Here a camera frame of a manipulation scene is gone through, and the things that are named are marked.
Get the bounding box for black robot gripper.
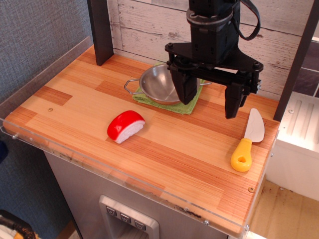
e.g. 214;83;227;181
165;23;263;119

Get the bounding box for red white toy sushi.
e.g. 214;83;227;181
107;110;145;144

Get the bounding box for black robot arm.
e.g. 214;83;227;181
165;0;263;119

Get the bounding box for green folded cloth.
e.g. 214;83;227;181
132;63;206;115

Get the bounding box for white toy sink unit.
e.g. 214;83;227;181
265;36;319;202

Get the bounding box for grey toy fridge cabinet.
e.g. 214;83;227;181
45;153;228;239

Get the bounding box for clear acrylic edge guard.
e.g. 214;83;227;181
1;120;249;239

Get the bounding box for yellow handled toy knife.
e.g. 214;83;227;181
230;108;265;172

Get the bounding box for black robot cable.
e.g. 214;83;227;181
230;0;261;41

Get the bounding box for dark right post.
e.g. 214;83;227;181
273;0;319;121

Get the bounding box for dark post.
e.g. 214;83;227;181
273;0;319;121
87;0;114;66

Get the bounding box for dark left post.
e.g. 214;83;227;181
87;0;114;66

